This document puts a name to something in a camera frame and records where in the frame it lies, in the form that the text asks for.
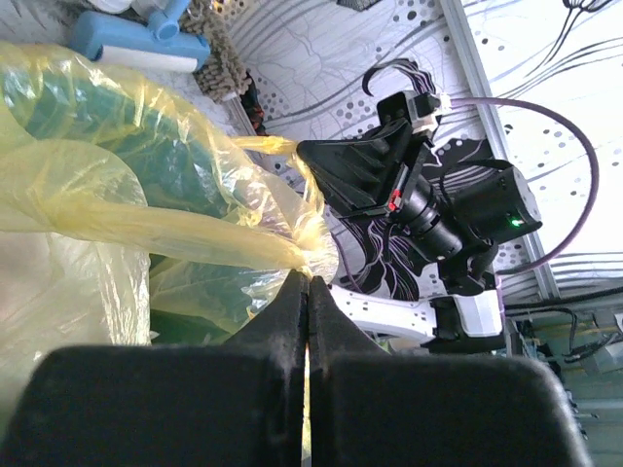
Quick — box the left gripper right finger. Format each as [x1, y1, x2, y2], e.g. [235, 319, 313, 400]
[309, 278, 592, 466]

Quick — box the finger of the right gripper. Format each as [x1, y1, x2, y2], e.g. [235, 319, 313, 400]
[296, 119, 414, 217]

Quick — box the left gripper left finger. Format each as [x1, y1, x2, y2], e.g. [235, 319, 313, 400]
[1, 272, 310, 466]

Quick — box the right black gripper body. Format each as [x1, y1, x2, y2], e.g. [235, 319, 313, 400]
[378, 90, 463, 258]

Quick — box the teal plastic trash bin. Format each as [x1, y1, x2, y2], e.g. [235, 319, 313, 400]
[1, 63, 291, 343]

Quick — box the yellow translucent trash bag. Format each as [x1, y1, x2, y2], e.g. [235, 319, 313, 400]
[1, 42, 339, 417]

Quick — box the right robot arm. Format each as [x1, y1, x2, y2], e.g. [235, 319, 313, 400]
[296, 91, 541, 354]

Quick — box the dark patterned cloth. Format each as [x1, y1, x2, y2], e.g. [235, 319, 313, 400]
[240, 72, 268, 136]

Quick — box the blue floor sweeper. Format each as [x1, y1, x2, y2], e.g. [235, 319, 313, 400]
[69, 1, 210, 73]

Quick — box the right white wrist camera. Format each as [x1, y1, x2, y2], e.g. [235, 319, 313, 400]
[407, 92, 452, 135]

